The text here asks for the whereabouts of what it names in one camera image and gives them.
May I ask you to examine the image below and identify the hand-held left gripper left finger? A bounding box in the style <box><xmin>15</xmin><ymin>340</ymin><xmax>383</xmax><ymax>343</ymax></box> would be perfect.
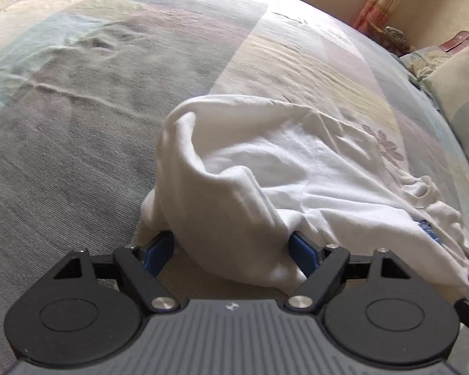
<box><xmin>53</xmin><ymin>230</ymin><xmax>180</xmax><ymax>315</ymax></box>

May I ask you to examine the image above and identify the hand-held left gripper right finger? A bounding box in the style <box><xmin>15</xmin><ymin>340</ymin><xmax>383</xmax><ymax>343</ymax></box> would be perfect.
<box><xmin>283</xmin><ymin>231</ymin><xmax>413</xmax><ymax>315</ymax></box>

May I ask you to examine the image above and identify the white shirt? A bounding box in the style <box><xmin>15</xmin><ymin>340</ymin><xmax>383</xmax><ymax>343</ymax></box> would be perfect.
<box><xmin>141</xmin><ymin>94</ymin><xmax>469</xmax><ymax>301</ymax></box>

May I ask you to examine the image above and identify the beige printed pillow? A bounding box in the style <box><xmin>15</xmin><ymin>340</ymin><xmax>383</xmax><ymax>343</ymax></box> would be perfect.
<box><xmin>422</xmin><ymin>45</ymin><xmax>469</xmax><ymax>167</ymax></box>

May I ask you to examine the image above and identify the pale blue pillow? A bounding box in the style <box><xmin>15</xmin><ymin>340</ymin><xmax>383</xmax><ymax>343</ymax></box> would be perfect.
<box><xmin>400</xmin><ymin>46</ymin><xmax>452</xmax><ymax>84</ymax></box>

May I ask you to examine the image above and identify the grey plush toy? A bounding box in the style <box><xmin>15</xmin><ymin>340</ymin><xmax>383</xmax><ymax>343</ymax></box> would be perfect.
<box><xmin>383</xmin><ymin>27</ymin><xmax>410</xmax><ymax>48</ymax></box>

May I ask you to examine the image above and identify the pink striped curtain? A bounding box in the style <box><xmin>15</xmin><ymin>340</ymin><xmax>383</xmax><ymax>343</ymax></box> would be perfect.
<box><xmin>354</xmin><ymin>0</ymin><xmax>406</xmax><ymax>34</ymax></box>

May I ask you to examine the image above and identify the wooden headboard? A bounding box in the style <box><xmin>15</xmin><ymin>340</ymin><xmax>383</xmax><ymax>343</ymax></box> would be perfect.
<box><xmin>441</xmin><ymin>31</ymin><xmax>469</xmax><ymax>53</ymax></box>

